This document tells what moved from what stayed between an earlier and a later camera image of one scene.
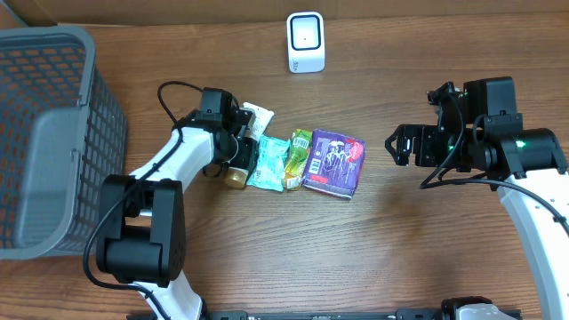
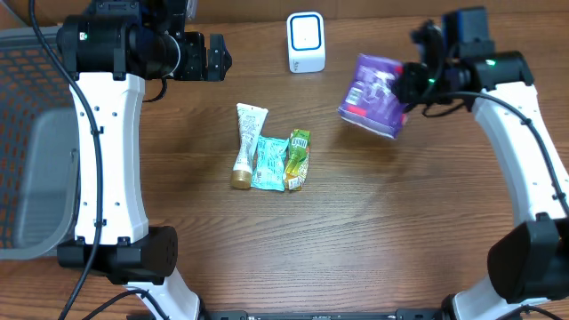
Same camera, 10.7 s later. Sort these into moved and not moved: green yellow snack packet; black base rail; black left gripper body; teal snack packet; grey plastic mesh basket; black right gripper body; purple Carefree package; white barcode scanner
Moved: purple Carefree package; black right gripper body; black left gripper body
Not moved: green yellow snack packet; white barcode scanner; grey plastic mesh basket; teal snack packet; black base rail
